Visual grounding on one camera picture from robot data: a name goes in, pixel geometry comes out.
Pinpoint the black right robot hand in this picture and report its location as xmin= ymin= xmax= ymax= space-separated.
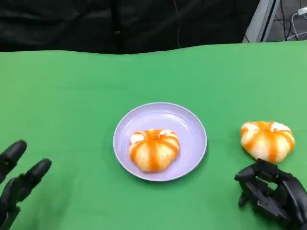
xmin=234 ymin=158 xmax=307 ymax=230

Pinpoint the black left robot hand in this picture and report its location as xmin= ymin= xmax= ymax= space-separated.
xmin=0 ymin=139 xmax=52 ymax=230

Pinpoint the orange and white toy bread roll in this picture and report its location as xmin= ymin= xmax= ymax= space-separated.
xmin=240 ymin=120 xmax=295 ymax=164
xmin=129 ymin=128 xmax=180 ymax=173

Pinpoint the green tablecloth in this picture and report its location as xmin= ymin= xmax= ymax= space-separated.
xmin=0 ymin=40 xmax=307 ymax=230

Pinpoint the lilac plate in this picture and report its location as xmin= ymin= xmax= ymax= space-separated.
xmin=113 ymin=102 xmax=208 ymax=182

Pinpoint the black cloth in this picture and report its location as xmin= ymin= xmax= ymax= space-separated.
xmin=0 ymin=0 xmax=261 ymax=55

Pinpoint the white cable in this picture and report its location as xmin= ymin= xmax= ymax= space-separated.
xmin=286 ymin=12 xmax=307 ymax=41

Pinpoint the black cable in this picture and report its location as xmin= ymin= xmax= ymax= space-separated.
xmin=279 ymin=0 xmax=290 ymax=42

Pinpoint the grey metal frame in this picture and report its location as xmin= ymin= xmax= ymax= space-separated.
xmin=242 ymin=0 xmax=280 ymax=43

